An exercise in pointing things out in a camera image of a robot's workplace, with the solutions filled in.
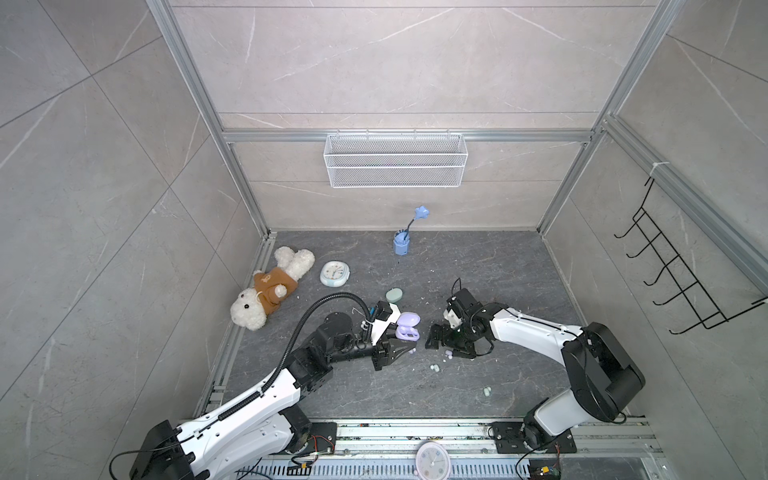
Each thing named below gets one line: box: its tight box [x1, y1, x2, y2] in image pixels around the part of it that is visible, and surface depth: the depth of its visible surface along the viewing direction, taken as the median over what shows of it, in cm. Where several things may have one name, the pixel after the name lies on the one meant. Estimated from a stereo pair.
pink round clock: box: [415, 441, 451, 480], surface depth 70 cm
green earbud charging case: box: [385, 287, 404, 304], surface depth 100 cm
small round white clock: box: [319, 260, 351, 288], surface depth 106 cm
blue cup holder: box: [394, 231, 410, 256], surface depth 112 cm
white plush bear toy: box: [230, 247, 316, 331], surface depth 92 cm
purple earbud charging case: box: [395, 312, 421, 342], surface depth 68 cm
